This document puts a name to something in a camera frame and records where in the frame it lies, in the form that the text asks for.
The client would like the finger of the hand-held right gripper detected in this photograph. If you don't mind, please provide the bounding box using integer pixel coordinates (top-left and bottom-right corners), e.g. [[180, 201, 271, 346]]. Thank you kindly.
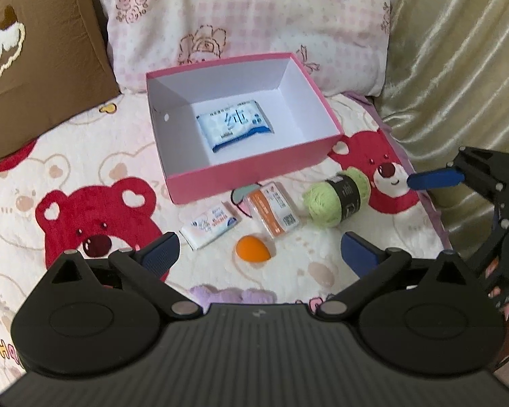
[[407, 146, 509, 204]]

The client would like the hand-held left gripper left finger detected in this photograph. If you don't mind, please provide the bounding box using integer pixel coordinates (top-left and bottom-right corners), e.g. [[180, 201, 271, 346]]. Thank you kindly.
[[46, 232, 201, 319]]

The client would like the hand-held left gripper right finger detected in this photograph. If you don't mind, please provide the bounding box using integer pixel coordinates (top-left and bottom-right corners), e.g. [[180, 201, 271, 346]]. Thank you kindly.
[[315, 232, 471, 320]]

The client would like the green yarn ball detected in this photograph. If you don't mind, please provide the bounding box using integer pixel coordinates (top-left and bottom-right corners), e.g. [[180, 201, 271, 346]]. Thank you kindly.
[[302, 169, 371, 227]]

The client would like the purple plush toy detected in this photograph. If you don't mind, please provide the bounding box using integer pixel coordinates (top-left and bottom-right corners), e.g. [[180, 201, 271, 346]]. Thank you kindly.
[[190, 285, 277, 306]]

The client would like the pink cardboard box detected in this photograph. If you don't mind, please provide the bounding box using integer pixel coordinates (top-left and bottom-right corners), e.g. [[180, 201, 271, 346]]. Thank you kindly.
[[146, 52, 345, 205]]

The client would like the clear packet with orange label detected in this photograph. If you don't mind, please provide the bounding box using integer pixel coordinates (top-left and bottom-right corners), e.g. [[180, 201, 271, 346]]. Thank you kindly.
[[246, 182, 302, 239]]

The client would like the small white tissue pack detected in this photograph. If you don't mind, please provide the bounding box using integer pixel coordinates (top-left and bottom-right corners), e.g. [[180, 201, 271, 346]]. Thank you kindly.
[[179, 202, 240, 250]]

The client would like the orange makeup sponge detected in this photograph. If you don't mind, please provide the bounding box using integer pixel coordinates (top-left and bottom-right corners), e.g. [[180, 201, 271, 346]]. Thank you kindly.
[[236, 235, 276, 262]]

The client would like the beige satin cloth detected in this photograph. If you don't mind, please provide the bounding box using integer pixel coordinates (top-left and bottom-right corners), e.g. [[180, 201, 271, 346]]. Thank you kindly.
[[377, 0, 509, 264]]

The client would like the red bear printed blanket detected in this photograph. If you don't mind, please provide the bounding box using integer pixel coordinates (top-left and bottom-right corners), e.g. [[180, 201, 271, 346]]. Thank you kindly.
[[0, 93, 450, 395]]

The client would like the blue white wet wipes pack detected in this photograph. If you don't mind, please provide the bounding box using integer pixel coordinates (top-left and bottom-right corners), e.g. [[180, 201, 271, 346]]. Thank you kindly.
[[196, 99, 276, 153]]

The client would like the brown pillow with cloud print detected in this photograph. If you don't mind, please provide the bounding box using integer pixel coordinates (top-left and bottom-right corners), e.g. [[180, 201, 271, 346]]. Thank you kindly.
[[0, 0, 120, 172]]

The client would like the pink checked cartoon pillow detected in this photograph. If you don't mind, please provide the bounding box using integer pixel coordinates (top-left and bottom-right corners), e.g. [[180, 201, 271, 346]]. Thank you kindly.
[[89, 0, 393, 98]]

